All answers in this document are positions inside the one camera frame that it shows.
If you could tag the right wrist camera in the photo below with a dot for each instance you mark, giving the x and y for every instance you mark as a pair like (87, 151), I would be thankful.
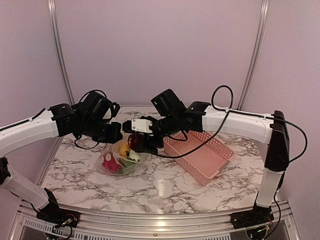
(137, 126)

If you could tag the right aluminium frame post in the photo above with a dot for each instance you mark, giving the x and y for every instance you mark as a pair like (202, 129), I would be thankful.
(258, 42)

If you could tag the pink plastic basket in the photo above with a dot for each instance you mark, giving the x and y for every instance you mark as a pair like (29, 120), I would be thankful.
(206, 162)

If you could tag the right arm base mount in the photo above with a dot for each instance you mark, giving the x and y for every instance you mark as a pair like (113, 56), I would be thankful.
(255, 216)

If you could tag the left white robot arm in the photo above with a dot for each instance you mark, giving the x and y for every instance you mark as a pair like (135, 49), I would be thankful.
(91, 117)

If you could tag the peach knitted fruit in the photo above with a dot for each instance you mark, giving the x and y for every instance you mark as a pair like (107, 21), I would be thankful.
(124, 150)

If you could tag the clear polka dot zip bag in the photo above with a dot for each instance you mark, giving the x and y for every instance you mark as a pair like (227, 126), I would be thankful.
(114, 150)

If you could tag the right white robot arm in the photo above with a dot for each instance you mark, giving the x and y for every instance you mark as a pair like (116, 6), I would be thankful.
(202, 116)

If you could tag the white knitted radish front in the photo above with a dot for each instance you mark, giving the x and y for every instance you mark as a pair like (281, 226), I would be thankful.
(134, 156)

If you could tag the front aluminium table rail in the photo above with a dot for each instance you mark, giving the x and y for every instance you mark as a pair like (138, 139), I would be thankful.
(108, 225)

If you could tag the aluminium frame post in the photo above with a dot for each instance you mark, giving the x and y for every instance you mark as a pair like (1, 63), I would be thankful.
(258, 42)
(59, 50)

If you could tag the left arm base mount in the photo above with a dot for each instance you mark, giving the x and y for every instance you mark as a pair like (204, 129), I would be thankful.
(54, 214)

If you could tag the left aluminium frame post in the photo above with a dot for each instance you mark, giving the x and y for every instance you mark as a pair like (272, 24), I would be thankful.
(59, 50)

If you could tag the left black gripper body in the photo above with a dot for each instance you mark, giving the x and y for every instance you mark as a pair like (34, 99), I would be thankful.
(110, 136)

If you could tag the dark maroon knitted beet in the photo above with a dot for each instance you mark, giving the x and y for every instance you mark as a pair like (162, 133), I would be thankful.
(135, 141)

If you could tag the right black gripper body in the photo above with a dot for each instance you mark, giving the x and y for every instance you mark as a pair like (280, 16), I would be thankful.
(166, 123)

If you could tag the white knitted radish with leaves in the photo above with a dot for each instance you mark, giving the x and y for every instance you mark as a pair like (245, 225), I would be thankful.
(126, 165)

